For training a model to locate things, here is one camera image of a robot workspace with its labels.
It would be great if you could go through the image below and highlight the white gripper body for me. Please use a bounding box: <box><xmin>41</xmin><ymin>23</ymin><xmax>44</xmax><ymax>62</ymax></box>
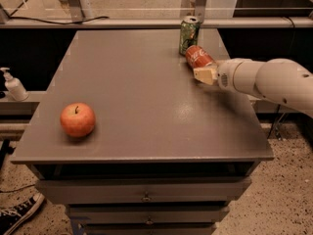
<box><xmin>217</xmin><ymin>59</ymin><xmax>244</xmax><ymax>92</ymax></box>

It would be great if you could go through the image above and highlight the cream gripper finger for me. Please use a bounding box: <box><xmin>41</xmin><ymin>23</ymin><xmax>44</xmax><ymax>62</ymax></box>
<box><xmin>194</xmin><ymin>67</ymin><xmax>217</xmax><ymax>85</ymax></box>

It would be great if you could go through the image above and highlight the red coke can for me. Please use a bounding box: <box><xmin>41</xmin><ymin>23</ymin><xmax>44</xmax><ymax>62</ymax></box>
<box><xmin>185</xmin><ymin>45</ymin><xmax>213</xmax><ymax>69</ymax></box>

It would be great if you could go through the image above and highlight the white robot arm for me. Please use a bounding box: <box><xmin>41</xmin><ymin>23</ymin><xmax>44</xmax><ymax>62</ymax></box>
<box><xmin>194</xmin><ymin>59</ymin><xmax>313</xmax><ymax>118</ymax></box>

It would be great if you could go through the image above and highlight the green soda can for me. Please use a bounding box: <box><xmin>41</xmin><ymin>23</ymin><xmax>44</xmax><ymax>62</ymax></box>
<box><xmin>179</xmin><ymin>16</ymin><xmax>201</xmax><ymax>55</ymax></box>

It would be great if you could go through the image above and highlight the grey drawer cabinet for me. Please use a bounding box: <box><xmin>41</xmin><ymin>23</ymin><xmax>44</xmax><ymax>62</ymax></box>
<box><xmin>13</xmin><ymin>29</ymin><xmax>273</xmax><ymax>235</ymax></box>

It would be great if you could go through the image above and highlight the top grey drawer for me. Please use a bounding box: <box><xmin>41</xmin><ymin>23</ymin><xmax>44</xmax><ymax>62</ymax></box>
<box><xmin>36</xmin><ymin>177</ymin><xmax>251</xmax><ymax>205</ymax></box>

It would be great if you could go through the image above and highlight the grey drawer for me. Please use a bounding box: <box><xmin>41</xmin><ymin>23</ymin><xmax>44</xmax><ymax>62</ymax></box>
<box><xmin>36</xmin><ymin>177</ymin><xmax>251</xmax><ymax>205</ymax></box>
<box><xmin>67</xmin><ymin>203</ymin><xmax>229</xmax><ymax>224</ymax></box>

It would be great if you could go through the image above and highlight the red apple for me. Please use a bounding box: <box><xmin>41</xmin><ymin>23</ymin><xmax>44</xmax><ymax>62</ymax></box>
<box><xmin>60</xmin><ymin>103</ymin><xmax>96</xmax><ymax>138</ymax></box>

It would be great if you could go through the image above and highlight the middle grey drawer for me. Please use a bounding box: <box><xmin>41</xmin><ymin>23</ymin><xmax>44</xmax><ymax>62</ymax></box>
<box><xmin>67</xmin><ymin>203</ymin><xmax>229</xmax><ymax>224</ymax></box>

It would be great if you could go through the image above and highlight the white pump bottle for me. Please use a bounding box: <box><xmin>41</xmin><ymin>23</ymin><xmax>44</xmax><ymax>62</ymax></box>
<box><xmin>0</xmin><ymin>68</ymin><xmax>28</xmax><ymax>101</ymax></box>

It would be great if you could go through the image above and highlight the black white sneaker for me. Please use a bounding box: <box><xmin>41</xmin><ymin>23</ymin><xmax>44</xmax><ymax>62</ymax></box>
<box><xmin>0</xmin><ymin>193</ymin><xmax>45</xmax><ymax>235</ymax></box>

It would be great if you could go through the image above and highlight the black cable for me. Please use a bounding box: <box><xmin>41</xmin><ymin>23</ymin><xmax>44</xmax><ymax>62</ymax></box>
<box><xmin>6</xmin><ymin>0</ymin><xmax>111</xmax><ymax>25</ymax></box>

